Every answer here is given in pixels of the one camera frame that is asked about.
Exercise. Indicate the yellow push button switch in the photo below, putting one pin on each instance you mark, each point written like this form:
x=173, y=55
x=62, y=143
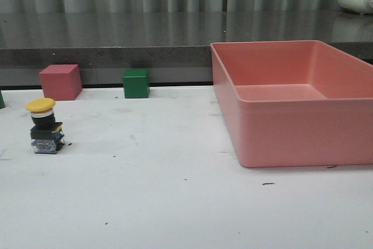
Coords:
x=47, y=136

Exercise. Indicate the green cube near bin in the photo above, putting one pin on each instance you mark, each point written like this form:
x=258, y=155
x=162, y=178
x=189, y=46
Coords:
x=136, y=84

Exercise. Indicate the dark grey counter ledge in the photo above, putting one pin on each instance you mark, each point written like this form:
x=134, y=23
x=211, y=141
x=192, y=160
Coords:
x=174, y=47

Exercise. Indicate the pink plastic bin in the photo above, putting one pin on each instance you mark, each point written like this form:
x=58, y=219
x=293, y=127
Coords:
x=294, y=103

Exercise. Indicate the pink cube near bin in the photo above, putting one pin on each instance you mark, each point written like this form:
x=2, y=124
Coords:
x=61, y=81

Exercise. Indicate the green cube far left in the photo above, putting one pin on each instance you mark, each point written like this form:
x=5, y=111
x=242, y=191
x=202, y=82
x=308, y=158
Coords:
x=2, y=103

